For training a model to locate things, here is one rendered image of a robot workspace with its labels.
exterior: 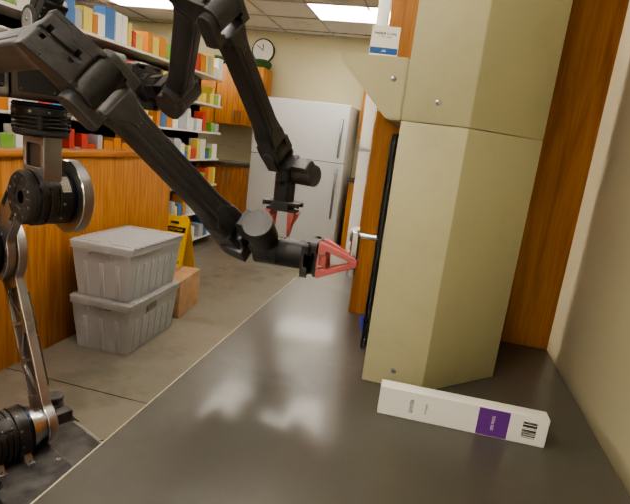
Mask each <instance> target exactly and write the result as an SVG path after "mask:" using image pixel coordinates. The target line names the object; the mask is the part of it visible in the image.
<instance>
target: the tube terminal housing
mask: <svg viewBox="0 0 630 504"><path fill-rule="evenodd" d="M572 3H573V0H419V6H418V13H417V19H416V26H415V33H414V39H413V46H412V52H411V59H410V65H409V72H408V78H407V85H406V92H405V98H404V105H403V111H402V118H401V120H402V121H401V124H400V131H399V137H398V144H397V150H396V157H395V163H394V170H393V177H392V183H391V190H390V196H389V203H388V209H387V216H386V222H385V229H384V236H383V242H382V249H381V255H380V262H379V268H378V275H377V282H376V288H375V295H374V301H373V308H372V314H371V321H370V327H369V334H368V341H367V347H366V354H365V360H364V367H363V373H362V379H363V380H368V381H372V382H377V383H382V379H385V380H390V381H395V382H400V383H405V384H410V385H415V386H420V387H425V388H430V389H438V388H442V387H447V386H451V385H456V384H460V383H465V382H469V381H474V380H478V379H483V378H487V377H492V376H493V372H494V367H495V363H496V358H497V353H498V349H499V344H500V339H501V335H502V330H503V325H504V321H505V316H506V311H507V307H508V302H509V297H510V293H511V288H512V283H513V279H514V274H515V269H516V265H517V260H518V255H519V251H520V246H521V241H522V237H523V232H524V227H525V223H526V218H527V213H528V209H529V204H530V199H531V195H532V190H533V185H534V181H535V176H536V171H537V167H538V162H539V157H540V153H541V148H542V143H543V141H542V140H543V138H544V134H545V129H546V124H547V120H548V115H549V110H550V106H551V101H552V96H553V91H554V87H555V82H556V77H557V73H558V68H559V63H560V59H561V54H562V49H563V45H564V40H565V35H566V31H567V26H568V21H569V17H570V12H571V7H572Z"/></svg>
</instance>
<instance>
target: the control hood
mask: <svg viewBox="0 0 630 504"><path fill-rule="evenodd" d="M341 57H342V61H343V62H344V63H345V65H346V66H347V67H348V69H349V70H350V71H351V73H352V74H353V76H354V77H355V78H356V80H357V81H358V82H359V84H360V85H361V86H362V88H363V89H364V90H365V92H366V93H367V94H368V96H369V97H370V98H371V100H372V101H373V102H374V104H375V105H376V106H377V108H378V109H379V111H380V112H381V113H382V115H383V116H384V117H385V118H386V119H387V120H389V121H390V122H391V123H393V124H394V125H395V126H397V127H398V128H400V124H401V121H402V120H401V118H402V111H403V105H404V98H405V92H406V85H407V78H408V72H409V65H410V60H409V58H406V57H394V56H382V55H370V54H358V53H346V52H343V54H341Z"/></svg>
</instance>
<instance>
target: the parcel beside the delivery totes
mask: <svg viewBox="0 0 630 504"><path fill-rule="evenodd" d="M173 280H174V281H180V283H179V288H178V289H177V293H176V299H175V304H174V309H173V314H172V318H179V317H181V316H182V315H183V314H184V313H185V312H187V311H188V310H189V309H190V308H191V307H193V306H194V305H195V304H196V303H197V302H198V295H199V282H200V268H193V267H186V266H179V265H176V269H175V274H174V279H173Z"/></svg>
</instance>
